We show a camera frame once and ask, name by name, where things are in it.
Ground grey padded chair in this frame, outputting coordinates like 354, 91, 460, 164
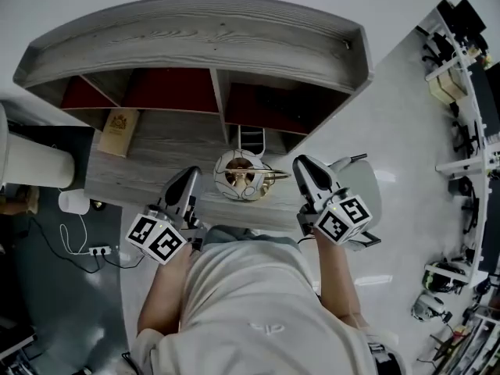
327, 152, 383, 252

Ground large black monitor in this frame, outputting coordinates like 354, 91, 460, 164
468, 62, 500, 136

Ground cardboard box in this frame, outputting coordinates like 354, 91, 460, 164
429, 68, 468, 103

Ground white round cylinder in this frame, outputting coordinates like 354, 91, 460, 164
58, 189, 90, 215

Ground person's right forearm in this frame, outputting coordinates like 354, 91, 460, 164
312, 232, 370, 330

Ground grey white headset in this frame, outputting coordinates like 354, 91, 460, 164
412, 291, 454, 323

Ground tan hardcover book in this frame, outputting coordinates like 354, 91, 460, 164
96, 109, 141, 159

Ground dark green rug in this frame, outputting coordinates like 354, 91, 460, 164
0, 125, 132, 375

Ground person's white shirt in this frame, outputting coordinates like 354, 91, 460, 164
128, 234, 403, 375

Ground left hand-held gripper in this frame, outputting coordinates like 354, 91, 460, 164
124, 166, 208, 266

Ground person's light trousers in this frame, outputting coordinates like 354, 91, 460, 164
205, 226, 302, 249

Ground black floor cable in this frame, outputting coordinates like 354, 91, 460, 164
27, 216, 145, 275

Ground grey wooden desk with shelves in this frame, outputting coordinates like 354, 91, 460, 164
12, 0, 374, 234

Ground white pen holder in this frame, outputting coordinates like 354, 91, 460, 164
236, 125, 268, 158

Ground black office chair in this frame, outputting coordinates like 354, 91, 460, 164
460, 185, 481, 234
448, 103, 481, 159
421, 33, 454, 66

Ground white storage shelf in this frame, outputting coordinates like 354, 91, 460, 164
456, 306, 500, 375

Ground white cable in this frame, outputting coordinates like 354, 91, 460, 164
59, 211, 93, 255

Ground white ribbed pedestal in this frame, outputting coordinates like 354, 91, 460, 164
0, 103, 76, 189

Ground red shelf liner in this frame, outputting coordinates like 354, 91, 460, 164
225, 82, 313, 134
123, 67, 220, 113
60, 75, 118, 111

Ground person's left forearm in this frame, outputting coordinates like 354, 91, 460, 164
136, 244, 196, 334

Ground black green headset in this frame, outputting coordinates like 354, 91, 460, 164
423, 259, 470, 295

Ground black waist pack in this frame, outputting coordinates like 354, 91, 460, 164
366, 341, 403, 375

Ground small black monitor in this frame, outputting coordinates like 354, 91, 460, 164
452, 0, 488, 38

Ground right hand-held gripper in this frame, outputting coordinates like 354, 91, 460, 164
292, 155, 371, 246

